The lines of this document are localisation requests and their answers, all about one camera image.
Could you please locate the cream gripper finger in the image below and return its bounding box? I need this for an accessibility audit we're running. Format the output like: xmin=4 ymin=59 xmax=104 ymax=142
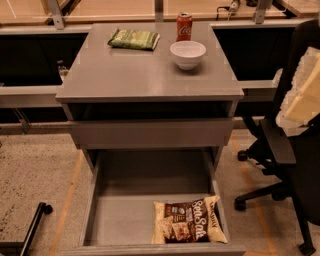
xmin=276 ymin=47 xmax=320 ymax=136

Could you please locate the brown sea salt chip bag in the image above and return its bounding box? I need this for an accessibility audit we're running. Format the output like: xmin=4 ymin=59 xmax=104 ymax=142
xmin=152 ymin=195 xmax=228 ymax=244

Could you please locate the grey drawer cabinet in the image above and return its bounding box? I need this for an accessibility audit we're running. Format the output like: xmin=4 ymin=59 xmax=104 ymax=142
xmin=56 ymin=23 xmax=243 ymax=167

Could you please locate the green chip bag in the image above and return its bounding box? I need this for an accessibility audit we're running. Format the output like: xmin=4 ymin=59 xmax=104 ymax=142
xmin=108 ymin=29 xmax=160 ymax=51

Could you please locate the open grey middle drawer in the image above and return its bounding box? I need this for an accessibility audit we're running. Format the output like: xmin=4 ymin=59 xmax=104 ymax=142
xmin=62 ymin=149 xmax=245 ymax=256

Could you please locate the closed grey top drawer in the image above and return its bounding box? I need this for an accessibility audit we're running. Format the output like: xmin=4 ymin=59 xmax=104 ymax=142
xmin=71 ymin=118 xmax=234 ymax=149

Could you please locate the black office chair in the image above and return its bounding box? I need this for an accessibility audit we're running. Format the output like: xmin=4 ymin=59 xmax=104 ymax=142
xmin=234 ymin=20 xmax=320 ymax=256

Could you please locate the white ceramic bowl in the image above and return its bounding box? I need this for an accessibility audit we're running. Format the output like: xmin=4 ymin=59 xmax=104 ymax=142
xmin=170 ymin=41 xmax=206 ymax=70

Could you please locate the red coca-cola can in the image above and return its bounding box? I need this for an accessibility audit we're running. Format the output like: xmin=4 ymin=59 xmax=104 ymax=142
xmin=176 ymin=12 xmax=192 ymax=41

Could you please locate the black metal stand base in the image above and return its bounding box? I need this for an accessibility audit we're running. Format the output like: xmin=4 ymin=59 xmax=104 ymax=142
xmin=0 ymin=202 xmax=53 ymax=256

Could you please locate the black cable with plug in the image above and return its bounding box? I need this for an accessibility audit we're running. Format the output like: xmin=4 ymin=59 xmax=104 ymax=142
xmin=215 ymin=0 xmax=242 ymax=21

